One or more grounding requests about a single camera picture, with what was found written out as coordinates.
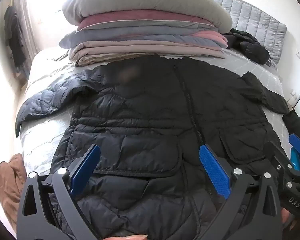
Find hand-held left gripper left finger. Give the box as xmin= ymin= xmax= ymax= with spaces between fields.
xmin=16 ymin=144 xmax=108 ymax=240

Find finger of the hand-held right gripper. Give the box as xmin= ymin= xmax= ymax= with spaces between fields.
xmin=266 ymin=140 xmax=292 ymax=178
xmin=288 ymin=133 xmax=300 ymax=158

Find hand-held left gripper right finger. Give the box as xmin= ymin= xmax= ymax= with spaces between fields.
xmin=199 ymin=144 xmax=284 ymax=240

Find black puffer jacket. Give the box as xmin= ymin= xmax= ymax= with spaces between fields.
xmin=16 ymin=55 xmax=300 ymax=240

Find dark hanging clothes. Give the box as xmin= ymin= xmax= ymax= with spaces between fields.
xmin=4 ymin=5 xmax=28 ymax=68

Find bed with grey quilted cover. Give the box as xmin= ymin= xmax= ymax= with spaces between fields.
xmin=19 ymin=47 xmax=293 ymax=178

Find brown garment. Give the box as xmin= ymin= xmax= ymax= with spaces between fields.
xmin=0 ymin=153 xmax=28 ymax=233

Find black crumpled garment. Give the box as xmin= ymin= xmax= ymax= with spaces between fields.
xmin=225 ymin=27 xmax=270 ymax=65

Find beige folded blanket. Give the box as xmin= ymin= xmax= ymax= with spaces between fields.
xmin=69 ymin=40 xmax=225 ymax=67

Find pink folded blanket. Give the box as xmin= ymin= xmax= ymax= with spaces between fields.
xmin=192 ymin=30 xmax=228 ymax=48

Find grey quilted headboard pad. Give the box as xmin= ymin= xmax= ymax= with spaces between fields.
xmin=205 ymin=0 xmax=287 ymax=64

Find maroon folded blanket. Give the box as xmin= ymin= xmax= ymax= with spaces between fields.
xmin=76 ymin=9 xmax=215 ymax=32

